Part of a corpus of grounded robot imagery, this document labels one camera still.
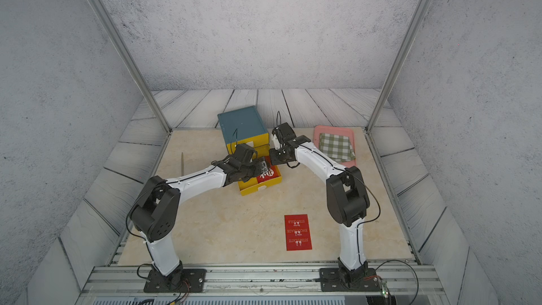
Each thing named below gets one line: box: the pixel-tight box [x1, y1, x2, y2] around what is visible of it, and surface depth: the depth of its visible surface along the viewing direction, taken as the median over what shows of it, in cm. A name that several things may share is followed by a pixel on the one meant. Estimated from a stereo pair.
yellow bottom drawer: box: [237, 165, 283, 197], surface depth 89 cm
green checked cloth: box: [318, 132, 356, 164], surface depth 116 cm
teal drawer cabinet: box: [217, 105, 269, 145], surface depth 96 cm
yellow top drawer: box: [226, 132, 270, 155], surface depth 91 cm
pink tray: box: [313, 124, 357, 168], surface depth 117 cm
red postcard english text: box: [284, 213, 313, 252], surface depth 86 cm
